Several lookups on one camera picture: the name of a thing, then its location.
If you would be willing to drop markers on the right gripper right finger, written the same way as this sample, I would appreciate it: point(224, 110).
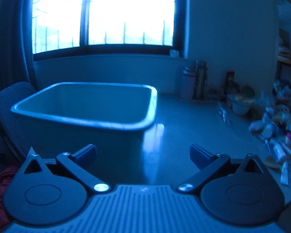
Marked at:
point(211, 166)

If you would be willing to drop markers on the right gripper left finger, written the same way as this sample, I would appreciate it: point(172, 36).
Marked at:
point(76, 165)

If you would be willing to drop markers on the white plastic storage bin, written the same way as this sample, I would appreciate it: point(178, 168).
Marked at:
point(67, 116)

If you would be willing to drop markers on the silver snack wrapper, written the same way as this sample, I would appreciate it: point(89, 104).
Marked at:
point(223, 113)

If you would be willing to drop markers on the white bowl with food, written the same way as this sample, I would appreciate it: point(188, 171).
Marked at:
point(241, 105)

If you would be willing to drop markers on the dark patterned fabric chair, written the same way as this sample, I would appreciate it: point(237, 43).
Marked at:
point(12, 127)

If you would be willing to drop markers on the pink water bottle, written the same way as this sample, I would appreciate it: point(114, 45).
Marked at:
point(187, 84)

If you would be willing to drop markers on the steel thermos bottle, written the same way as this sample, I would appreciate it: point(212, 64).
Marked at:
point(201, 76)

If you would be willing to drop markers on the small white box on sill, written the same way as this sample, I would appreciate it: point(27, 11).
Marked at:
point(174, 53)

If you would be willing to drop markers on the dark window frame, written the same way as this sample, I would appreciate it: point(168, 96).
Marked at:
point(49, 29)

